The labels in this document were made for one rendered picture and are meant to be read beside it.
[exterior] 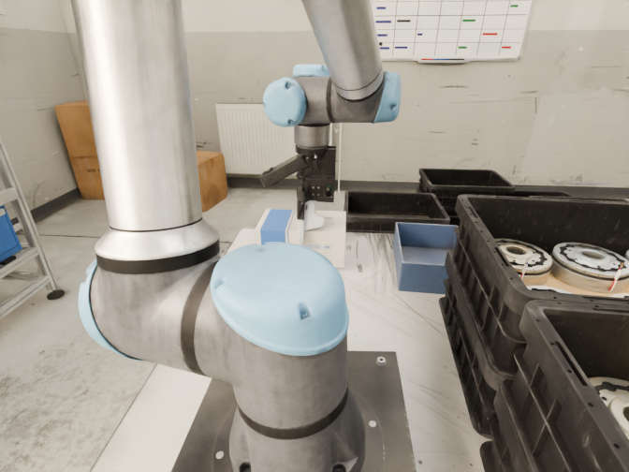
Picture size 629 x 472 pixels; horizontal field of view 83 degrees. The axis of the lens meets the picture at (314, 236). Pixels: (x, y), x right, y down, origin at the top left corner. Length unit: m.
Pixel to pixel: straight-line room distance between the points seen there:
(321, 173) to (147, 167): 0.49
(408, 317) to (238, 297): 0.48
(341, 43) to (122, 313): 0.38
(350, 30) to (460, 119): 2.99
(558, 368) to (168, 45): 0.40
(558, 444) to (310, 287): 0.23
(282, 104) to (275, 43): 2.70
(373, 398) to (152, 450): 0.29
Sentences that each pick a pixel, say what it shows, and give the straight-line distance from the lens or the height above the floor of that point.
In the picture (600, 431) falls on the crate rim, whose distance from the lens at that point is 0.31.
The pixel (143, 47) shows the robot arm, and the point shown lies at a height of 1.15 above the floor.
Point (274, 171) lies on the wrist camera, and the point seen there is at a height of 0.92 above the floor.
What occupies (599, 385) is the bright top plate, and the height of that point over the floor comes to 0.86.
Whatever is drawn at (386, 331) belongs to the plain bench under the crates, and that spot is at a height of 0.70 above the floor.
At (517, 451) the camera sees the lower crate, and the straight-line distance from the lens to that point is 0.43.
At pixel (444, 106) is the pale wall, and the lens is 3.38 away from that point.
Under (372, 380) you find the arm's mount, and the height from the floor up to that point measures 0.75.
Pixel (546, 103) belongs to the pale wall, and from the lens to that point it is 3.66.
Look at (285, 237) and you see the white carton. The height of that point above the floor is 0.78.
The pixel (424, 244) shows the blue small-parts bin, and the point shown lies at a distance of 0.95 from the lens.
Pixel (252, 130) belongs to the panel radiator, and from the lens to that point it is 3.29.
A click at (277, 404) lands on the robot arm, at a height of 0.88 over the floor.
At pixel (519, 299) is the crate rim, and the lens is 0.42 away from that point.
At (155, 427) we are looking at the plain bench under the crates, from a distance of 0.58.
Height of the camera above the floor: 1.14
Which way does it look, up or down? 27 degrees down
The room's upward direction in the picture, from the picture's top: straight up
